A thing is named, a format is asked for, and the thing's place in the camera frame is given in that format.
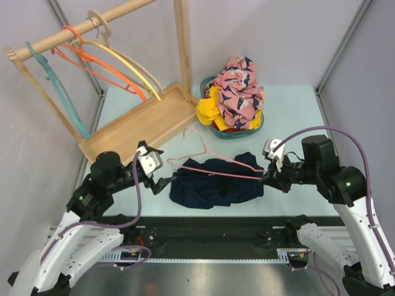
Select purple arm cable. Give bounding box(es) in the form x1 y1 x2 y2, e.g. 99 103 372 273
271 125 395 275
39 149 146 272

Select yellow hanger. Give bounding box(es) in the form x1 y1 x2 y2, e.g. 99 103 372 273
71 39 163 101

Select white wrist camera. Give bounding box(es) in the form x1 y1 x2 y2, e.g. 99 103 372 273
262 139 285 172
136 147 163 178

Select wooden clothes rack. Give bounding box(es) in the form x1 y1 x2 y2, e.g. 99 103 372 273
4 1 198 164

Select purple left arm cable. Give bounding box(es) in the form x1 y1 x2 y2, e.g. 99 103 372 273
39 149 146 272

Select yellow garment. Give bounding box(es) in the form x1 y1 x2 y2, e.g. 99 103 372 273
196 86 265 131

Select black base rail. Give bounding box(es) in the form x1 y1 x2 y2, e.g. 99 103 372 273
92 215 340 260

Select pink patterned garment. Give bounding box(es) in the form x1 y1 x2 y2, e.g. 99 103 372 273
214 56 265 130

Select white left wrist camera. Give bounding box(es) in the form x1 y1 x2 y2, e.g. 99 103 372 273
136 147 163 178

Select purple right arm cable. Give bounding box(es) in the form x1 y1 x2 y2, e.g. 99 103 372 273
271 125 395 275

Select navy blue shorts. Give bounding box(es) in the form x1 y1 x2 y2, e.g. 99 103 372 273
169 168 264 210

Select orange hanger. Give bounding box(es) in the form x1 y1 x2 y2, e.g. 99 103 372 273
51 25 146 102

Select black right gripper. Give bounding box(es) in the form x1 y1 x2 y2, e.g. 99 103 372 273
259 152 318 193

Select beige wooden hanger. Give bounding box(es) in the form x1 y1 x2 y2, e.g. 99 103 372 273
88 10 164 96

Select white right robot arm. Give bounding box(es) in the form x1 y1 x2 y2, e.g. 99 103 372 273
262 135 394 295

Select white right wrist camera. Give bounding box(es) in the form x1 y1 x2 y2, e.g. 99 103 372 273
262 139 285 172

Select grey slotted cable duct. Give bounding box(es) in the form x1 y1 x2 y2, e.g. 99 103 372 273
98 249 310 264

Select teal laundry basket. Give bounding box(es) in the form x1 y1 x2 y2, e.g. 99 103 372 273
199 76 265 140

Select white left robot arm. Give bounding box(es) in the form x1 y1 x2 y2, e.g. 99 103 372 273
8 141 173 295

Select teal hanger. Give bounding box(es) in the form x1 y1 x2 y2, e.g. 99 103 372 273
26 41 91 139

